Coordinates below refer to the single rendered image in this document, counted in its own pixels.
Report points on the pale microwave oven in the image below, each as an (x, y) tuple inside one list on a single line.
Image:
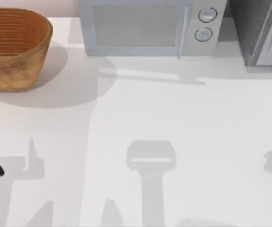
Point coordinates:
[(204, 48)]

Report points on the microwave oven door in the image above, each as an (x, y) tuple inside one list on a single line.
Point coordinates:
[(135, 50)]

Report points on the brown wicker basket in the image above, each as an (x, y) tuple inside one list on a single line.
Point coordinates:
[(12, 71)]

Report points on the microwave knob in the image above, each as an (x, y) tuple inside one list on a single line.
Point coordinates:
[(203, 34), (207, 15)]

